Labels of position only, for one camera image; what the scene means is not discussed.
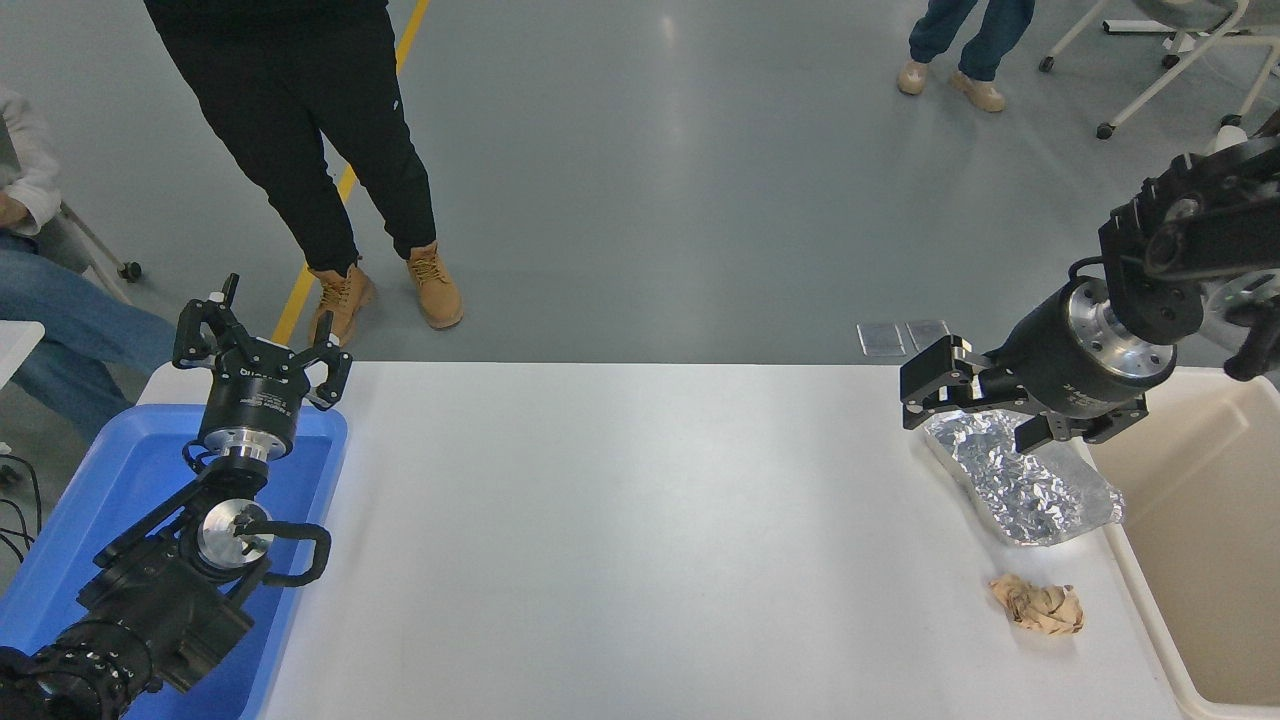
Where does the seated person's wheeled chair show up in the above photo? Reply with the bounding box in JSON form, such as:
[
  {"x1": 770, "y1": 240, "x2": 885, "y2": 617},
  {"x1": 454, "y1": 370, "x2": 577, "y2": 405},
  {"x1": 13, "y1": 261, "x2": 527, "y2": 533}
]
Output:
[{"x1": 45, "y1": 200, "x2": 143, "y2": 303}]

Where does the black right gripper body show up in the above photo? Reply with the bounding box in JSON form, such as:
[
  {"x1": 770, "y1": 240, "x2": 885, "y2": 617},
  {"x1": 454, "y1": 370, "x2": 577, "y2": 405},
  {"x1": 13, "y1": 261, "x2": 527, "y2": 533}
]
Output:
[{"x1": 984, "y1": 282, "x2": 1148, "y2": 422}]

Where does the large pale dustbin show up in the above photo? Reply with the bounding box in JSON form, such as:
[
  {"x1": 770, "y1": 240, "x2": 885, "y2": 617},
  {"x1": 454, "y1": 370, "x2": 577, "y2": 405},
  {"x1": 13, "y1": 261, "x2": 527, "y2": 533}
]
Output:
[{"x1": 1085, "y1": 368, "x2": 1280, "y2": 720}]

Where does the small white side table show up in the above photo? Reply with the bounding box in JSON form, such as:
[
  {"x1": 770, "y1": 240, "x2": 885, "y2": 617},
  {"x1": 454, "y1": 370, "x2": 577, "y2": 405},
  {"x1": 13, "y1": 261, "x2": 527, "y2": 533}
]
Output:
[{"x1": 0, "y1": 320, "x2": 46, "y2": 391}]

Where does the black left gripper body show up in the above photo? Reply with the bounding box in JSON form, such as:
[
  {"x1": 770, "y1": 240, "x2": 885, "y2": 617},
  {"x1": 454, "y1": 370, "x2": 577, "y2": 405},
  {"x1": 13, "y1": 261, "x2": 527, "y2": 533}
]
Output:
[{"x1": 197, "y1": 338, "x2": 314, "y2": 434}]

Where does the black cable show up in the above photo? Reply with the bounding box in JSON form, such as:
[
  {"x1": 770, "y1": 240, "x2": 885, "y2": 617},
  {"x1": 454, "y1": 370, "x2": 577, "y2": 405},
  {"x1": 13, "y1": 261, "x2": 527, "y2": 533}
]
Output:
[{"x1": 0, "y1": 450, "x2": 43, "y2": 566}]

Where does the distant walking person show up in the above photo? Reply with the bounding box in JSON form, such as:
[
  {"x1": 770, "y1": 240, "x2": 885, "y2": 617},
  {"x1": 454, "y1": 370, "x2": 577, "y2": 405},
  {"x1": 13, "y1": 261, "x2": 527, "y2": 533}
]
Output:
[{"x1": 897, "y1": 0, "x2": 1037, "y2": 113}]

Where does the standing person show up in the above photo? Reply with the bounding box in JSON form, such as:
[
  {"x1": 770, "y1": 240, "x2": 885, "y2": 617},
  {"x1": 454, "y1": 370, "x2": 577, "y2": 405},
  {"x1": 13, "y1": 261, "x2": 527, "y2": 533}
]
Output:
[{"x1": 143, "y1": 0, "x2": 465, "y2": 349}]

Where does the white wheeled chair frame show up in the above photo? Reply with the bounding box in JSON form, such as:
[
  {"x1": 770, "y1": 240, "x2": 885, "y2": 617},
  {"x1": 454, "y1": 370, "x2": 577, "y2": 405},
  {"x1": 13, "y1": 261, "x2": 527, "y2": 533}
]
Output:
[{"x1": 1038, "y1": 0, "x2": 1280, "y2": 141}]

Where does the blue plastic tray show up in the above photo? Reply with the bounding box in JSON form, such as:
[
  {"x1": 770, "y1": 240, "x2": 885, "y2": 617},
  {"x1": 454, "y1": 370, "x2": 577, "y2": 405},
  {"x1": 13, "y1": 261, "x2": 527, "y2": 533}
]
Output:
[{"x1": 0, "y1": 403, "x2": 349, "y2": 720}]

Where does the silver foil plate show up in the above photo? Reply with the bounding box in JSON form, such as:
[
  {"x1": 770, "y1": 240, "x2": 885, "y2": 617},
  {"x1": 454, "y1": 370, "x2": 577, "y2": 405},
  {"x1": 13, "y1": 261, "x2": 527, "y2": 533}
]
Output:
[{"x1": 922, "y1": 408, "x2": 1126, "y2": 548}]

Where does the seated person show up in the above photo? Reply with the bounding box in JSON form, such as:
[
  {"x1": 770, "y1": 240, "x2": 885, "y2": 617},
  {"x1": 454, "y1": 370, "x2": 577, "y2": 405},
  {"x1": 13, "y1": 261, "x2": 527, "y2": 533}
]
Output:
[{"x1": 0, "y1": 85, "x2": 181, "y2": 441}]

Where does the crumpled tan paper ball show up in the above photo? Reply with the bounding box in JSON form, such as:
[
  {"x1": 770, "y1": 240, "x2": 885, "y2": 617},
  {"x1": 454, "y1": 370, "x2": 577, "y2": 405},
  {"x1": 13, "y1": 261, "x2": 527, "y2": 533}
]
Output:
[{"x1": 988, "y1": 573, "x2": 1086, "y2": 638}]

